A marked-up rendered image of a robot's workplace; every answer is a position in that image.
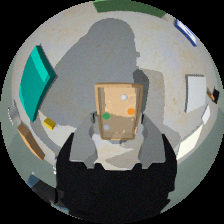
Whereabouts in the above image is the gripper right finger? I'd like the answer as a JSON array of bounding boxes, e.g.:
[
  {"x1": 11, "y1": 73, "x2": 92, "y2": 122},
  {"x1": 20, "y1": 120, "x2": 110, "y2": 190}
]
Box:
[{"x1": 138, "y1": 114, "x2": 177, "y2": 192}]

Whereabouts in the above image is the small yellow block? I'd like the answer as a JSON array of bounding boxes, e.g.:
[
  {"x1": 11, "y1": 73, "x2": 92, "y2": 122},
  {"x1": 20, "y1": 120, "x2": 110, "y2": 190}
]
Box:
[{"x1": 43, "y1": 117, "x2": 56, "y2": 130}]

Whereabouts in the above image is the light grey flat card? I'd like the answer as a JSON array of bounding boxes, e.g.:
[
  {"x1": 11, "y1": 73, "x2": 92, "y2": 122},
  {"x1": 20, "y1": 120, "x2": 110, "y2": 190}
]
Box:
[{"x1": 201, "y1": 104, "x2": 210, "y2": 125}]

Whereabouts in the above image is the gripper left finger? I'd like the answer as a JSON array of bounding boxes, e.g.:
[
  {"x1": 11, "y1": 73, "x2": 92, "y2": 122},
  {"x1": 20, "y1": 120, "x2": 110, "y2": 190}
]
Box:
[{"x1": 56, "y1": 113, "x2": 98, "y2": 191}]

